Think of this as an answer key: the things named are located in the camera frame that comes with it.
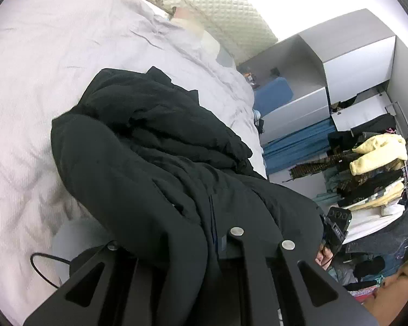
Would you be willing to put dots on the grey white wardrobe cabinet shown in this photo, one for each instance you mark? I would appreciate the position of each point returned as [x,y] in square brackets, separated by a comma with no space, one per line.
[329,63]

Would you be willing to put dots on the black coat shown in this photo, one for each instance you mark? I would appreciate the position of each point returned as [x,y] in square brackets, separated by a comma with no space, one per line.
[167,179]

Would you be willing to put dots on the beige grey patchwork pillow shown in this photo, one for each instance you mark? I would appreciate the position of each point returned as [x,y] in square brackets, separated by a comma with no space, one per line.
[184,18]

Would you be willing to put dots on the person's head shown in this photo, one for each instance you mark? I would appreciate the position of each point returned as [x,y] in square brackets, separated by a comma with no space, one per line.
[390,298]

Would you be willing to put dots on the yellow hanging garment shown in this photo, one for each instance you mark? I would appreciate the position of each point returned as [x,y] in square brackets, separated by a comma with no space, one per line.
[378,151]

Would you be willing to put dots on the small items on side table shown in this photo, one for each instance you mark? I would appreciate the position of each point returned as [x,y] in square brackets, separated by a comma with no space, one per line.
[251,79]

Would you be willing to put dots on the cream quilted headboard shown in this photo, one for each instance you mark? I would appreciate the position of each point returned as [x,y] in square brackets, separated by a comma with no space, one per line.
[235,24]

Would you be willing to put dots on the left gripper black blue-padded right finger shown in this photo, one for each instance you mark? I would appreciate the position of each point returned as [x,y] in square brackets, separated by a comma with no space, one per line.
[277,286]

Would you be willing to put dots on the person's right hand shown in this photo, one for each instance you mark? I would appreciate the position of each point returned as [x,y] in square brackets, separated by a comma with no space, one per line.
[324,257]

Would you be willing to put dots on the blue curtain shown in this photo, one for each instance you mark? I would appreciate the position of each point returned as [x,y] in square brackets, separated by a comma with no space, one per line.
[299,146]

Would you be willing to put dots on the grey duvet on bed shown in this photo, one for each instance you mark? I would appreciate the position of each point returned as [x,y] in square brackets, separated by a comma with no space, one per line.
[50,50]

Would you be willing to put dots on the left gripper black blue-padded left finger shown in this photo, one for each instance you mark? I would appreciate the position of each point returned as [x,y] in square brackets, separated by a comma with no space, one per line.
[95,294]

